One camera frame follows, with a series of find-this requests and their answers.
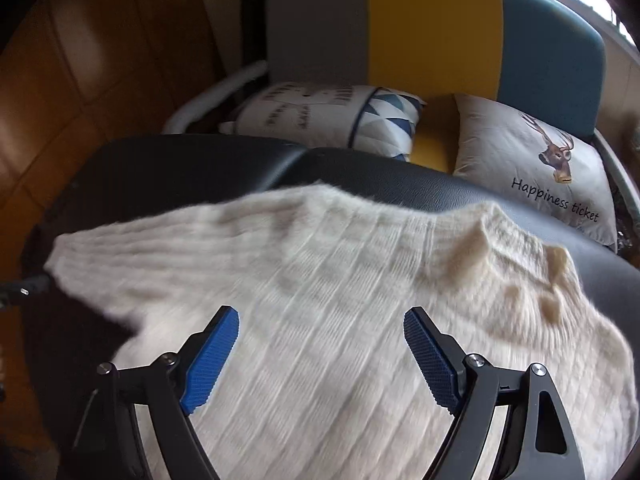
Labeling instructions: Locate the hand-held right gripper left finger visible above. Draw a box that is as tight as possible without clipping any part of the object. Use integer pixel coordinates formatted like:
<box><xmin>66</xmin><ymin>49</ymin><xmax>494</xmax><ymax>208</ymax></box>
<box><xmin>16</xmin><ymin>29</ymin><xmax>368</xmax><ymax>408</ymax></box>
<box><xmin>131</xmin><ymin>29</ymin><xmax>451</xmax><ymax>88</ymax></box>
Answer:
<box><xmin>56</xmin><ymin>305</ymin><xmax>241</xmax><ymax>480</ymax></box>

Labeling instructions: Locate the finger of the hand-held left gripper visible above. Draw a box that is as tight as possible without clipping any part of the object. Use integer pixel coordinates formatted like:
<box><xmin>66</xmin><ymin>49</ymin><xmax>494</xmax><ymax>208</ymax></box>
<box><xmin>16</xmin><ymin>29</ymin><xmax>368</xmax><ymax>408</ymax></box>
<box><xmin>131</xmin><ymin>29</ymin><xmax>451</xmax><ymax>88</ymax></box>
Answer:
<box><xmin>0</xmin><ymin>273</ymin><xmax>54</xmax><ymax>312</ymax></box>

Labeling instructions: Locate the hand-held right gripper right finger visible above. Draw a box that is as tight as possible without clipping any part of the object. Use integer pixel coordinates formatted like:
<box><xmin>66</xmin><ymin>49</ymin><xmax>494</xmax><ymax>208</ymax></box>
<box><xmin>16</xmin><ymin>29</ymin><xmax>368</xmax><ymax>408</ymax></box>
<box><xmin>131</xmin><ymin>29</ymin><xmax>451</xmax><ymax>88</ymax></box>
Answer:
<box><xmin>403</xmin><ymin>306</ymin><xmax>587</xmax><ymax>480</ymax></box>

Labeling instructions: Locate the cream knit sweater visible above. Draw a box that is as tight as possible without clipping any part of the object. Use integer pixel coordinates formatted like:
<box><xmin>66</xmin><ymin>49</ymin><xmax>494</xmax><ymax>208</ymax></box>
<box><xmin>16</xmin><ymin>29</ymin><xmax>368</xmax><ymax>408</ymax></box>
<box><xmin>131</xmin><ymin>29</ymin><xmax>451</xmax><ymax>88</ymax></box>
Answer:
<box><xmin>44</xmin><ymin>184</ymin><xmax>639</xmax><ymax>480</ymax></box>

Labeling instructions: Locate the black leather bench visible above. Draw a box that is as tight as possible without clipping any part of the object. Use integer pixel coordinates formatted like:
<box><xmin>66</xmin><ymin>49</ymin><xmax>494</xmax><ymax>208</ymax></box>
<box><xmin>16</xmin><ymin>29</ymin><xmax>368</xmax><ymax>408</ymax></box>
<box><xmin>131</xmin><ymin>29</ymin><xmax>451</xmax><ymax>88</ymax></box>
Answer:
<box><xmin>20</xmin><ymin>134</ymin><xmax>640</xmax><ymax>480</ymax></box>

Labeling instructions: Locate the white pillow with deer print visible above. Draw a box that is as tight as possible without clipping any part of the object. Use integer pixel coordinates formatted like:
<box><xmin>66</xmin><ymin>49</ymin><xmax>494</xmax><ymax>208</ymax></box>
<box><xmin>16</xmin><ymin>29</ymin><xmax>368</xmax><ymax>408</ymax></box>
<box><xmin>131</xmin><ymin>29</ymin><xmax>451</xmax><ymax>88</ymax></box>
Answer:
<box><xmin>452</xmin><ymin>93</ymin><xmax>619</xmax><ymax>247</ymax></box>

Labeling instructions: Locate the white pillow with blue triangles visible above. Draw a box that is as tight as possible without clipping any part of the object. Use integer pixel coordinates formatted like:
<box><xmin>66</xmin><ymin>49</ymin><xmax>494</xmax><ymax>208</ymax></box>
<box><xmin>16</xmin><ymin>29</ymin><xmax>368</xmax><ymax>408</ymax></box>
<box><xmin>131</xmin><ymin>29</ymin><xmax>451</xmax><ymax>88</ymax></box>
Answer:
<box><xmin>217</xmin><ymin>81</ymin><xmax>427</xmax><ymax>162</ymax></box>

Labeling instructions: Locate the black upright post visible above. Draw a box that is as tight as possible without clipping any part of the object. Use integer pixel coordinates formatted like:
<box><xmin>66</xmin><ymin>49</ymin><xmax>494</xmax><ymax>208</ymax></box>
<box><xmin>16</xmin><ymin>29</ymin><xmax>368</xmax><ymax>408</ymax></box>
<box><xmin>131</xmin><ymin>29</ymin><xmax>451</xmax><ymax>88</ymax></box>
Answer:
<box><xmin>240</xmin><ymin>0</ymin><xmax>281</xmax><ymax>69</ymax></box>

